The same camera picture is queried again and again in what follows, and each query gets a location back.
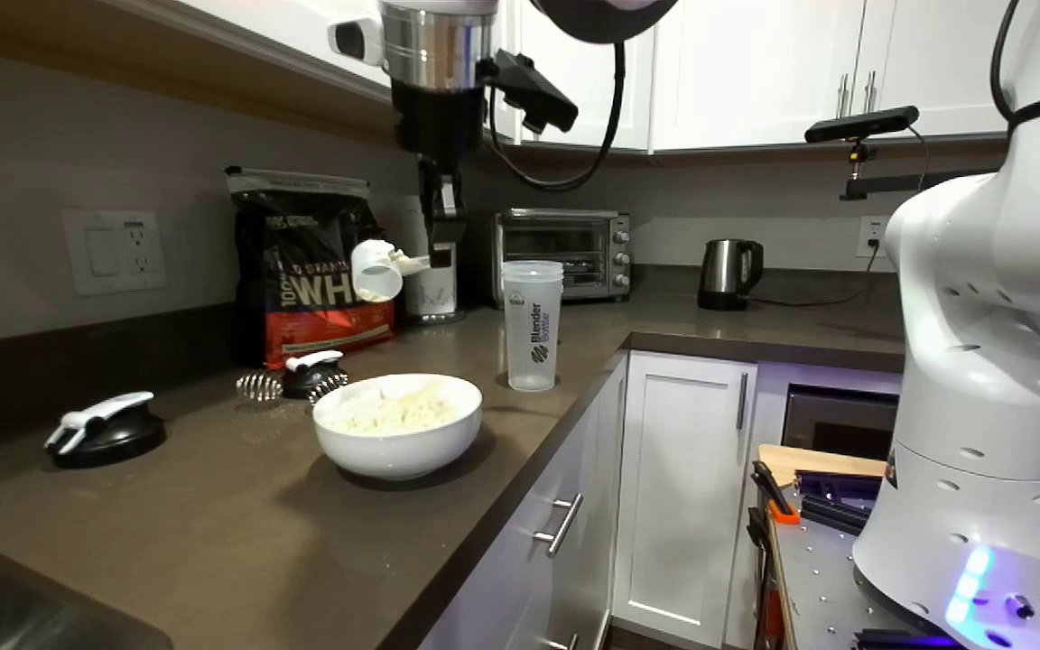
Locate white ceramic bowl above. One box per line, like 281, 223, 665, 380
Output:
310, 371, 486, 480

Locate tall clear shaker cup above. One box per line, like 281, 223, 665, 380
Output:
501, 259, 563, 392

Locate white cabinet door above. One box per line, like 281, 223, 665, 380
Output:
614, 349, 759, 646

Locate wire whisk ball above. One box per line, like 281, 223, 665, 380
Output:
234, 371, 281, 404

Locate black mounted camera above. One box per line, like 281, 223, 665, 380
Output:
806, 103, 920, 144

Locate black whey protein bag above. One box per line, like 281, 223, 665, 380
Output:
226, 167, 393, 371

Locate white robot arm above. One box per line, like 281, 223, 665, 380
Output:
852, 0, 1040, 650

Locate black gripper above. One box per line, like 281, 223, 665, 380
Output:
392, 84, 486, 269

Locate steel drawer handle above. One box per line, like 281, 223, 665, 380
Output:
536, 493, 586, 557

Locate silver toaster oven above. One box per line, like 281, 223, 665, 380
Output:
495, 206, 634, 298

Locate steel electric kettle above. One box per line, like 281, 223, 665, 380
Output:
698, 239, 767, 312

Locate black shaker lid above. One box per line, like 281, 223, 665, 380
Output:
281, 349, 347, 396

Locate white wall outlet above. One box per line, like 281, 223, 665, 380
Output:
62, 208, 168, 297

